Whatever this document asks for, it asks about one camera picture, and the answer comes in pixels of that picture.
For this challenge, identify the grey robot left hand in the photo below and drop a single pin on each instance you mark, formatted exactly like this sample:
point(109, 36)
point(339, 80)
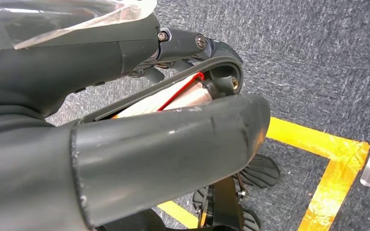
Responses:
point(140, 153)

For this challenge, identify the yellow floor tape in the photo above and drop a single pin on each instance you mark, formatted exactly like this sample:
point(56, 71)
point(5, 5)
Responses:
point(331, 172)

